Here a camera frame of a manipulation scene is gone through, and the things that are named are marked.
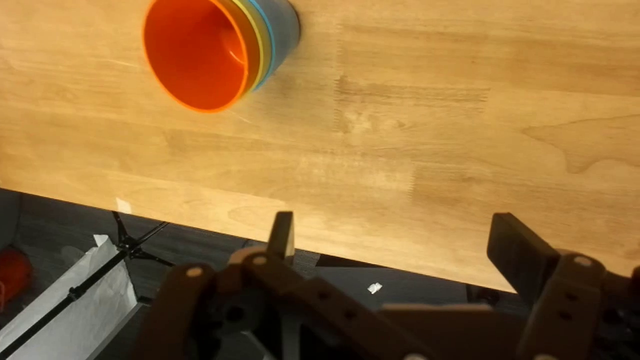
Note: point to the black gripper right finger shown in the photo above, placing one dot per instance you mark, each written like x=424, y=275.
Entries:
x=521, y=252

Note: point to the orange plastic cup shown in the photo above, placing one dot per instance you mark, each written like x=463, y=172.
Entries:
x=192, y=52

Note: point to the small white paper scrap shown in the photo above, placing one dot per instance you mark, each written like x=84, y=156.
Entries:
x=374, y=289

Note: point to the black light stand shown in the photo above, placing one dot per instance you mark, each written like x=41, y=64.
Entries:
x=100, y=271

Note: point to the orange bucket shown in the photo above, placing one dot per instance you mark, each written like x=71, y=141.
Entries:
x=13, y=277

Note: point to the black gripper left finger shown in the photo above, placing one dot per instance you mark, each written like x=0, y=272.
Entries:
x=280, y=232

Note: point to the small yellow tape strip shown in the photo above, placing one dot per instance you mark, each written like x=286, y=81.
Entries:
x=124, y=205

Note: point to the blue plastic cup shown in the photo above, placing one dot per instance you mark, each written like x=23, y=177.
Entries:
x=283, y=33

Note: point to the yellow plastic cup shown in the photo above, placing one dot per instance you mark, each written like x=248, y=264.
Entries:
x=261, y=41

